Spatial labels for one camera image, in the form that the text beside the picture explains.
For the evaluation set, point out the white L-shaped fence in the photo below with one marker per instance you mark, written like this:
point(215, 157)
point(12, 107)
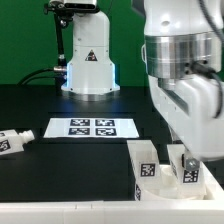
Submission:
point(208, 211)

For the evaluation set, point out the white marker sheet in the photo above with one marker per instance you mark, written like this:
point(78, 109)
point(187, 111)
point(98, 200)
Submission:
point(91, 128)

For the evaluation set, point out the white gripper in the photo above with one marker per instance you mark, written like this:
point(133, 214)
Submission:
point(190, 111)

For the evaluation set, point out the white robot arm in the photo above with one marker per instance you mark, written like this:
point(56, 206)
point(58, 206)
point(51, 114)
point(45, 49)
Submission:
point(182, 50)

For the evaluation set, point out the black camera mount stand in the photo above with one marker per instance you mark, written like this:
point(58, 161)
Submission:
point(63, 13)

